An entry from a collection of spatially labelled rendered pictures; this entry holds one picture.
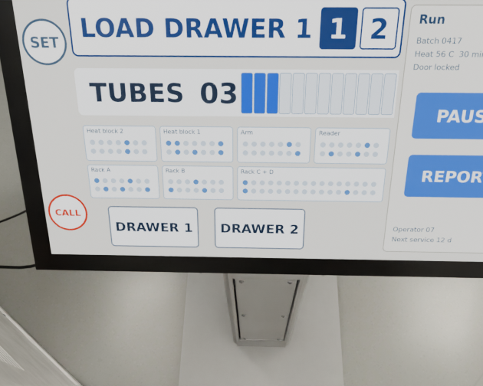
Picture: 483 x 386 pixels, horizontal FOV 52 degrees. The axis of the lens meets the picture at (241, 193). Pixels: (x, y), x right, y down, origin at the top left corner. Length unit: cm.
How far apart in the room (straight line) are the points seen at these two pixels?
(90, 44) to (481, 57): 35
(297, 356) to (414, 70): 109
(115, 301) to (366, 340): 75
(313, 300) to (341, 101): 108
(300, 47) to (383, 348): 119
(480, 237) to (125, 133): 37
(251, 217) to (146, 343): 106
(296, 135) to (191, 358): 107
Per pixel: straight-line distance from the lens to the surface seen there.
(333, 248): 53
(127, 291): 159
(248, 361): 146
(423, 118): 50
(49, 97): 52
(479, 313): 167
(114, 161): 51
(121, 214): 53
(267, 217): 51
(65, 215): 55
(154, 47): 48
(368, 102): 49
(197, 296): 152
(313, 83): 48
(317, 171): 50
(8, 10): 52
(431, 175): 52
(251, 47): 47
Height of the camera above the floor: 148
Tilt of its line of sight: 61 degrees down
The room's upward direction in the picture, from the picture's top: 2 degrees counter-clockwise
